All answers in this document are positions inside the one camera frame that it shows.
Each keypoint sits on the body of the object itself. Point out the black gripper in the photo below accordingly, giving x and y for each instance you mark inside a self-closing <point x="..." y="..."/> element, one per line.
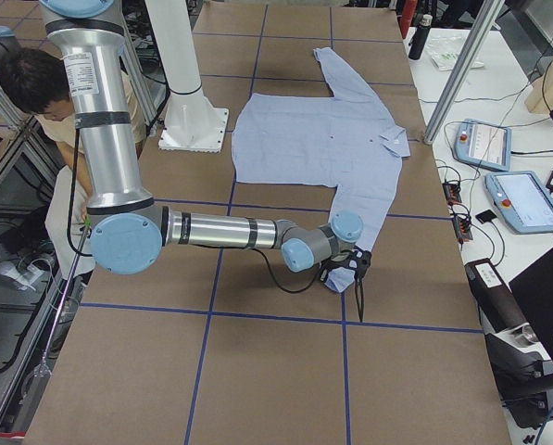
<point x="335" y="267"/>

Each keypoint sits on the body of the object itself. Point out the light blue striped shirt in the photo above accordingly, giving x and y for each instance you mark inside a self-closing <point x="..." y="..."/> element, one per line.
<point x="348" y="141"/>

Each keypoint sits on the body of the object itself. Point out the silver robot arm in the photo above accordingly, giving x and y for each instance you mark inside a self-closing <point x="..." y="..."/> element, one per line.
<point x="128" y="228"/>

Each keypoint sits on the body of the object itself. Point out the small black device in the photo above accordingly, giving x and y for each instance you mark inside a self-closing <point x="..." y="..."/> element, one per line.
<point x="487" y="216"/>

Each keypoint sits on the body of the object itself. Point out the near teach pendant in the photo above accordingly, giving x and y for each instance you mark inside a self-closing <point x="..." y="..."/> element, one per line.
<point x="522" y="201"/>

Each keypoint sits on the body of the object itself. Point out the teach pendant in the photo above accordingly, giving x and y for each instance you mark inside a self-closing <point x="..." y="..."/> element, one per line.
<point x="522" y="201"/>
<point x="484" y="145"/>

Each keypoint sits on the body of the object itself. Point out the far teach pendant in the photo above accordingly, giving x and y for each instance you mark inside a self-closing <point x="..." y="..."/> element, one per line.
<point x="484" y="145"/>

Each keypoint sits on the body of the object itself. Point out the white paper with green print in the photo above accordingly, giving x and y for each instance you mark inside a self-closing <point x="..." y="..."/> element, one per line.
<point x="444" y="51"/>

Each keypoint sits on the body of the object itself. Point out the black water bottle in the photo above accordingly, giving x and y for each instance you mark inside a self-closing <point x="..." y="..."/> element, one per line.
<point x="420" y="37"/>

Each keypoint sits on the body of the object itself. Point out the person in beige shirt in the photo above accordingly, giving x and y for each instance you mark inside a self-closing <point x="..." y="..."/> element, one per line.
<point x="36" y="83"/>

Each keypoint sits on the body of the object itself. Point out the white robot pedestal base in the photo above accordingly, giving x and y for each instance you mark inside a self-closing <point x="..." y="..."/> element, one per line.
<point x="191" y="122"/>

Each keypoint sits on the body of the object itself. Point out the aluminium frame post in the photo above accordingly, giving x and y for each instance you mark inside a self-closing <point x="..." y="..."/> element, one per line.
<point x="473" y="43"/>

